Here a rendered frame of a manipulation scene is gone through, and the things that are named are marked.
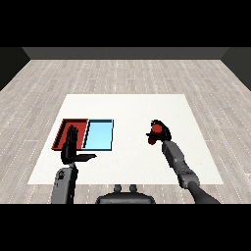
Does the dark grey robot body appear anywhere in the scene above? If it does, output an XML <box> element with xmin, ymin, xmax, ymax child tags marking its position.
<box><xmin>95</xmin><ymin>184</ymin><xmax>157</xmax><ymax>205</ymax></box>

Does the small red can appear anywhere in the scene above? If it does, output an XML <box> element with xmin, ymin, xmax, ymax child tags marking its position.
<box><xmin>147</xmin><ymin>124</ymin><xmax>164</xmax><ymax>145</ymax></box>

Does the red shallow open box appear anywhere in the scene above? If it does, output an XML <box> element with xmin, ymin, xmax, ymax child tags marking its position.
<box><xmin>51</xmin><ymin>118</ymin><xmax>89</xmax><ymax>151</ymax></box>

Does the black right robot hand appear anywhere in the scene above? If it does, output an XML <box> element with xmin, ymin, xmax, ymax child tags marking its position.
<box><xmin>145</xmin><ymin>119</ymin><xmax>173</xmax><ymax>145</ymax></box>

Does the light blue shallow open box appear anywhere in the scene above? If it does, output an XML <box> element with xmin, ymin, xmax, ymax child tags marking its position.
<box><xmin>80</xmin><ymin>119</ymin><xmax>115</xmax><ymax>152</ymax></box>

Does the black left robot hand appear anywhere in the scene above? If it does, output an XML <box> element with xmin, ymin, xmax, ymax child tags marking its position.
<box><xmin>60</xmin><ymin>125</ymin><xmax>98</xmax><ymax>167</ymax></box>

